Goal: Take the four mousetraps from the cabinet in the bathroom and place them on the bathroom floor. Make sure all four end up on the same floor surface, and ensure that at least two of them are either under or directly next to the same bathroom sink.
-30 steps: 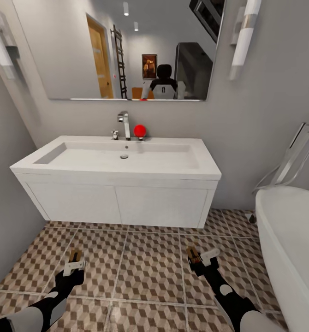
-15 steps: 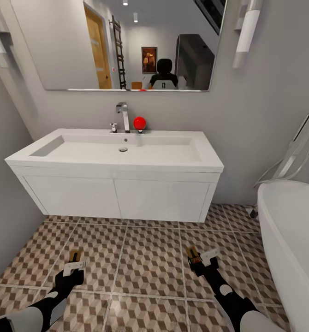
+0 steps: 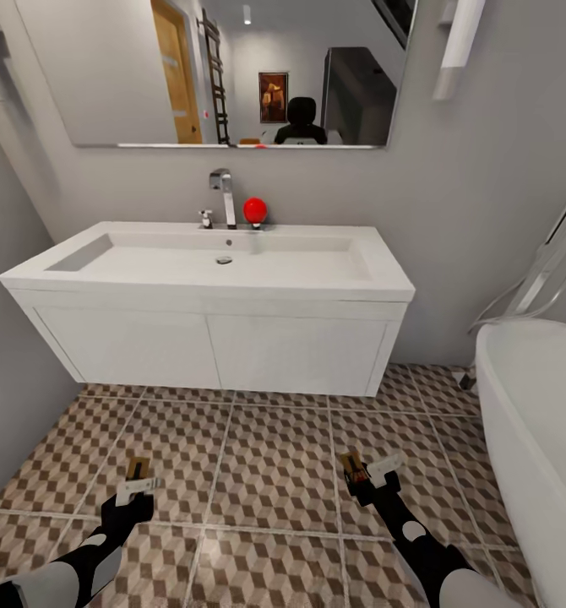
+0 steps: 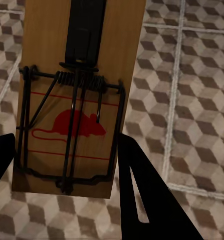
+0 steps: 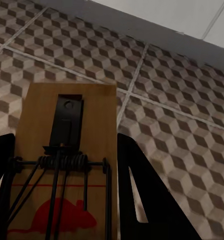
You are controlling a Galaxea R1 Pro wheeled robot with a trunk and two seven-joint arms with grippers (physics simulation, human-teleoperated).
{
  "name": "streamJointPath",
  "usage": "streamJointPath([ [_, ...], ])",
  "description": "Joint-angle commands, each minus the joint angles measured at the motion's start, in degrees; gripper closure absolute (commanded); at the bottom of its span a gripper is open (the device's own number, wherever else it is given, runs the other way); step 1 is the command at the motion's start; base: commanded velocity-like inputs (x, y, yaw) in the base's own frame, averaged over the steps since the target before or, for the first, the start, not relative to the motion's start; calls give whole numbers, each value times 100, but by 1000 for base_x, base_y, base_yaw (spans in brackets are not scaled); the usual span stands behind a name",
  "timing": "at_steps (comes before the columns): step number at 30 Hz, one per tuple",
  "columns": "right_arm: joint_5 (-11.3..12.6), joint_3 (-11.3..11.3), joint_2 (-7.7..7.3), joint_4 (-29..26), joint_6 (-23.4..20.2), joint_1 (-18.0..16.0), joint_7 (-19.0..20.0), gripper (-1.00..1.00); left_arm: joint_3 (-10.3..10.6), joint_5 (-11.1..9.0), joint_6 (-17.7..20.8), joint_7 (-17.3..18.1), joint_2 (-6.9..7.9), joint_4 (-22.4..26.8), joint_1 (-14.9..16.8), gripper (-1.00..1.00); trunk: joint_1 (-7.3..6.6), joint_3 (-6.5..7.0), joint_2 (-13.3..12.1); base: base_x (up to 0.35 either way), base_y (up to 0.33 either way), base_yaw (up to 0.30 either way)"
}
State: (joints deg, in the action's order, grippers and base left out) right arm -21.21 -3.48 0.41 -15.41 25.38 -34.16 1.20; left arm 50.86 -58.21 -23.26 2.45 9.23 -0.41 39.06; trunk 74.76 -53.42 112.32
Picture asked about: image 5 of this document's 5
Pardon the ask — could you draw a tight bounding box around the mousetrap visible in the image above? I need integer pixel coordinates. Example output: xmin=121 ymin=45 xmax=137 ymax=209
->
xmin=0 ymin=82 xmax=118 ymax=240

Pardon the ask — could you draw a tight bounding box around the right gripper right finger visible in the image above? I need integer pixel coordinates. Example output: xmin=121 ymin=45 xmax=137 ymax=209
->
xmin=117 ymin=133 xmax=201 ymax=240

